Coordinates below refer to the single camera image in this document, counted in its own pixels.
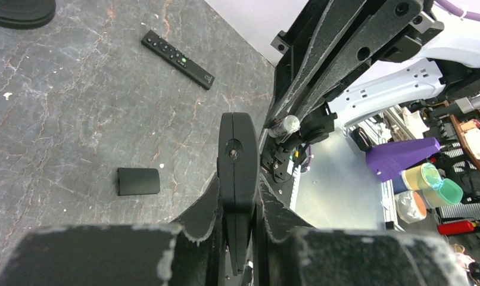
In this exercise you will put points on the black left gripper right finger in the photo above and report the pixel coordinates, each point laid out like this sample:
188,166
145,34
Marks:
278,219

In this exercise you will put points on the black microphone stand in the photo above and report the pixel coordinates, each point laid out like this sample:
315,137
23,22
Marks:
26,14

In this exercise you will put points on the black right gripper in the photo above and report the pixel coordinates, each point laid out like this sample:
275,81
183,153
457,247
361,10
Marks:
332,43

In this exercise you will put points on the black remote with buttons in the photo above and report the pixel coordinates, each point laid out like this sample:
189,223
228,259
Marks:
170,54

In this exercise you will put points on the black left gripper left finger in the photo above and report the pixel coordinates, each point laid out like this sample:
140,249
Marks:
199,219

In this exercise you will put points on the purple plastic part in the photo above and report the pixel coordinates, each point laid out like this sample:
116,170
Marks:
388,160

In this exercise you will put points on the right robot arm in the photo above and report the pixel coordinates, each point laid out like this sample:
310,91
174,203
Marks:
447,67

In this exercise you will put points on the stack of coloured cups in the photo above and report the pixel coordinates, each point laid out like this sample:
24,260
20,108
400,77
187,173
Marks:
422,188

